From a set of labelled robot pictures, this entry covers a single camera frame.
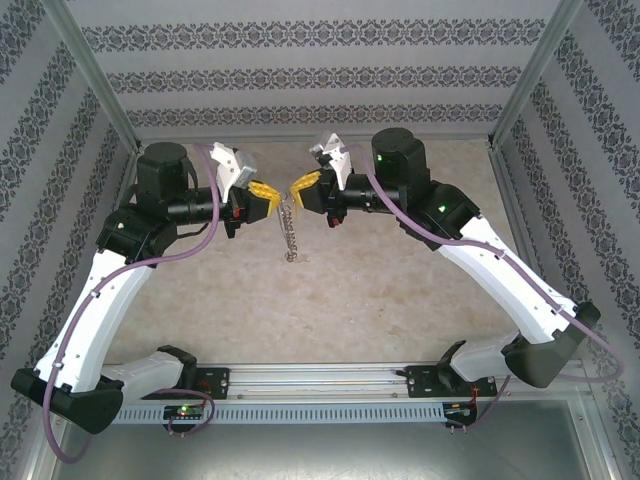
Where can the metal keyring holder with rings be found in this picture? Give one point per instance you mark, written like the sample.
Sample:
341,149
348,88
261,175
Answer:
290,235

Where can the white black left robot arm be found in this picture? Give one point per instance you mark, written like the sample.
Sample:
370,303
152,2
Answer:
85,320

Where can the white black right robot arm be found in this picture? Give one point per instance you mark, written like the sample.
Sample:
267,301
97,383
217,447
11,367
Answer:
510,285

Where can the black mounting plate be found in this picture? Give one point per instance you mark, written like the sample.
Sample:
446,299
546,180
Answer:
217,382
422,385

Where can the small circuit board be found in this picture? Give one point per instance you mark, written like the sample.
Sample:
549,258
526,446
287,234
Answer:
457,410
185,411

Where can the grey sheet metal panel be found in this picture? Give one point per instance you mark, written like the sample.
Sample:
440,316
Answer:
320,455

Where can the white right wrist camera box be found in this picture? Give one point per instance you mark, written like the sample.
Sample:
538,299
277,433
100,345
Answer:
340,160

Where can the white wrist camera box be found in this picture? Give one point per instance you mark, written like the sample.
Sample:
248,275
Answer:
227,167
340,160

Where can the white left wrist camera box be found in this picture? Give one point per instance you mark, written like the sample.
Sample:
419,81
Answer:
227,167

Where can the aluminium corner post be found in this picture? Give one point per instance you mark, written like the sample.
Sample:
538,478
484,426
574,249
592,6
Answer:
94,70
533,70

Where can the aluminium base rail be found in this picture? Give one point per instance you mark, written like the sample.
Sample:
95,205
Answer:
320,380

